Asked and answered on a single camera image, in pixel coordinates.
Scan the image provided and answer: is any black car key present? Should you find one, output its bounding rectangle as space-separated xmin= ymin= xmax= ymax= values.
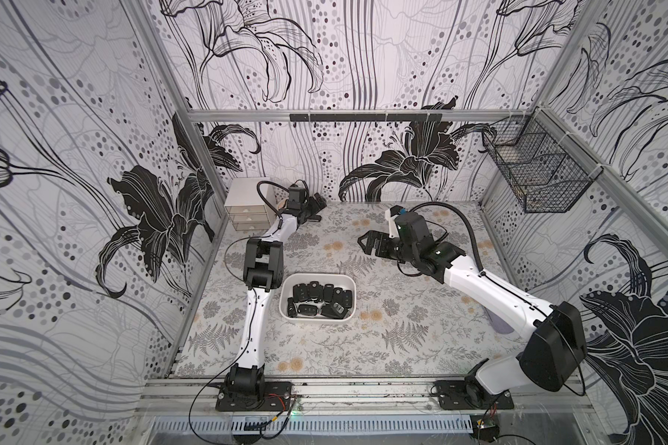
xmin=287 ymin=298 xmax=298 ymax=318
xmin=322 ymin=284 xmax=335 ymax=303
xmin=332 ymin=287 xmax=345 ymax=306
xmin=292 ymin=284 xmax=310 ymax=303
xmin=343 ymin=290 xmax=354 ymax=309
xmin=297 ymin=303 xmax=319 ymax=317

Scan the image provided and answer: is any black flip key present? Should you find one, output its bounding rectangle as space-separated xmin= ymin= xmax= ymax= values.
xmin=307 ymin=281 xmax=323 ymax=302

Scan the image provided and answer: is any white rectangular storage box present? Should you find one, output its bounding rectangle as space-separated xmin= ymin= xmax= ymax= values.
xmin=279 ymin=273 xmax=357 ymax=324

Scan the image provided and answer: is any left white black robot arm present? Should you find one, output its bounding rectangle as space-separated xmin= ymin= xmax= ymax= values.
xmin=205 ymin=180 xmax=327 ymax=413

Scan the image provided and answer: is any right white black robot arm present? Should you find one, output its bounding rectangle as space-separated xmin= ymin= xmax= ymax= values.
xmin=357 ymin=203 xmax=587 ymax=406

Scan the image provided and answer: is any flat black smart key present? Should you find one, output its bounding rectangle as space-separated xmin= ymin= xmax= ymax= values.
xmin=320 ymin=302 xmax=349 ymax=320

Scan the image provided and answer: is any white mini drawer cabinet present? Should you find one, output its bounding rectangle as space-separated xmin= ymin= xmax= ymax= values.
xmin=225 ymin=177 xmax=278 ymax=232

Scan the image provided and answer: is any grey oval pad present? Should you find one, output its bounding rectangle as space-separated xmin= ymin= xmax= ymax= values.
xmin=487 ymin=311 xmax=515 ymax=335

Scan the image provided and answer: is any black wire wall basket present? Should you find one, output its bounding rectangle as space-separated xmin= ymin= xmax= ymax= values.
xmin=482 ymin=112 xmax=602 ymax=213

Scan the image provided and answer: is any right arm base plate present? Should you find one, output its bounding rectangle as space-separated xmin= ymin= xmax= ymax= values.
xmin=430 ymin=380 xmax=515 ymax=411

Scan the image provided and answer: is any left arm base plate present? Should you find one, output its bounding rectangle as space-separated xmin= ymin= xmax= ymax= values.
xmin=215 ymin=380 xmax=292 ymax=413

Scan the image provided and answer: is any white slotted cable duct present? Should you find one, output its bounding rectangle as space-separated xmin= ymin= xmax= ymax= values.
xmin=153 ymin=414 xmax=473 ymax=436

